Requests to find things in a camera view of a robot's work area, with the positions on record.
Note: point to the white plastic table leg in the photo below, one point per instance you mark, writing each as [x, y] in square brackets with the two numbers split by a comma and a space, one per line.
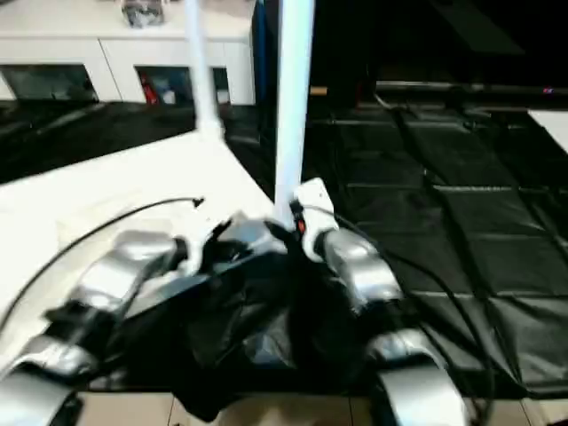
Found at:
[199, 66]
[293, 111]

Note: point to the white plastic table top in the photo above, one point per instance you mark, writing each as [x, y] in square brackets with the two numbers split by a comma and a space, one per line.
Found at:
[111, 186]

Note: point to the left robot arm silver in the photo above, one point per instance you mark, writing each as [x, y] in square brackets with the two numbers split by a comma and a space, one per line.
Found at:
[115, 270]

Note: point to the black work mat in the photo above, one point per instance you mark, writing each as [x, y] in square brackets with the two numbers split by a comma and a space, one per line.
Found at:
[444, 199]

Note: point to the small white jar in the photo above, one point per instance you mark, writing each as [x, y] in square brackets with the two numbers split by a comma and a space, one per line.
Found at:
[168, 97]

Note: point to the red package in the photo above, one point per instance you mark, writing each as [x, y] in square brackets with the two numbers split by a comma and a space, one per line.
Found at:
[149, 89]

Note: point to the black cabinet with yellow label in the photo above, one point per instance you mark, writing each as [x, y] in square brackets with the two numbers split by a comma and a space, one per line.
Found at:
[341, 44]

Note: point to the black covered bench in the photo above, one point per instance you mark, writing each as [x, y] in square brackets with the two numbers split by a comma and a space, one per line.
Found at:
[470, 86]

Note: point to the white cabinet with glass doors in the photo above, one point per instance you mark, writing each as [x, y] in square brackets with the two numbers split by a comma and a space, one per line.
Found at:
[66, 49]

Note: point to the white flat board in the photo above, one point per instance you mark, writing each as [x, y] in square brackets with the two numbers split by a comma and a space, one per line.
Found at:
[552, 128]

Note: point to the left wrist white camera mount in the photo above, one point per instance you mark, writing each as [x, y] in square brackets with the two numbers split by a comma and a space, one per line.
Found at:
[199, 235]

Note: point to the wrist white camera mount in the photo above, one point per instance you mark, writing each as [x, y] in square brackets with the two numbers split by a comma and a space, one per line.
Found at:
[317, 199]
[199, 235]

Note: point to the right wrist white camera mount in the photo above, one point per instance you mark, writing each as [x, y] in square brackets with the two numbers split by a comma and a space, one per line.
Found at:
[317, 199]

